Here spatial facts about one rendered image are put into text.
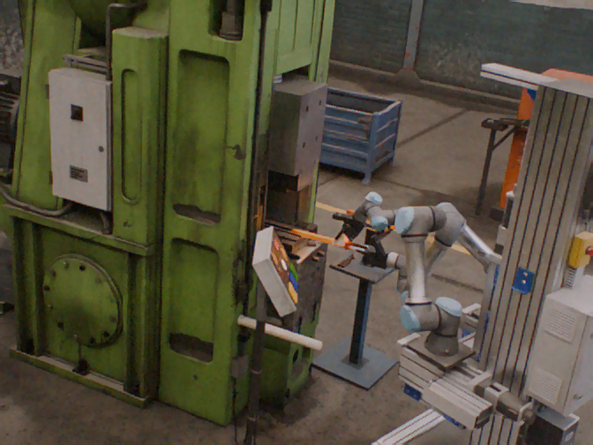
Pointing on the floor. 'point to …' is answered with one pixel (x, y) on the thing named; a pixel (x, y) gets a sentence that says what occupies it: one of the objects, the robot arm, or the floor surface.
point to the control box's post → (257, 368)
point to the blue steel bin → (359, 131)
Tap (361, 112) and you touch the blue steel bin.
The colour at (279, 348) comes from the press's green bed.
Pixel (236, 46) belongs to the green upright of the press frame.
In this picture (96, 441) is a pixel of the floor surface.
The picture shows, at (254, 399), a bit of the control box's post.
